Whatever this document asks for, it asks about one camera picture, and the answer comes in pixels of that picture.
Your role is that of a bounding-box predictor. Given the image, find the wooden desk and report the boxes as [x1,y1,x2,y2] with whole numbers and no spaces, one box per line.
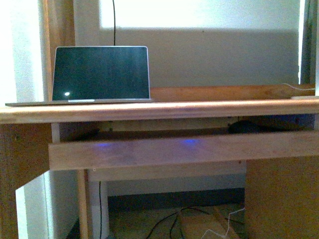
[0,86,319,239]

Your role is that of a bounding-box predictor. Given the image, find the silver laptop with dark screen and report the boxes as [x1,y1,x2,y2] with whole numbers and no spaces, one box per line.
[6,46,152,107]

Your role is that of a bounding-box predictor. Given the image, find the black cables on floor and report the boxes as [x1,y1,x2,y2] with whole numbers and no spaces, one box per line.
[144,206,215,239]

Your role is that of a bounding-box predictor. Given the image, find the white cable on floor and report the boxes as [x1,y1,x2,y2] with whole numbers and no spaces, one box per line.
[200,208,246,239]

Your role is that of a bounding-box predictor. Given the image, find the black cable on wall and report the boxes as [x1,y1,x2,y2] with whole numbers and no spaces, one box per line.
[112,0,117,47]

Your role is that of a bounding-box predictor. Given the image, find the white cable on desk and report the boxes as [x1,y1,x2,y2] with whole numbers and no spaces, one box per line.
[282,83,316,91]

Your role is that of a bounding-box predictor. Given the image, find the white flat device on desk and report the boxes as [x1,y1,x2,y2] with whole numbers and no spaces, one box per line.
[291,96,319,100]

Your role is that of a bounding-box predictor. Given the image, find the wooden pull-out keyboard tray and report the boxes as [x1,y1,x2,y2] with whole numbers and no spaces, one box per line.
[48,130,319,170]

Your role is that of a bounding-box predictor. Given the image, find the dark grey computer mouse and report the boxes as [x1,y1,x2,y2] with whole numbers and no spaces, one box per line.
[228,120,261,134]

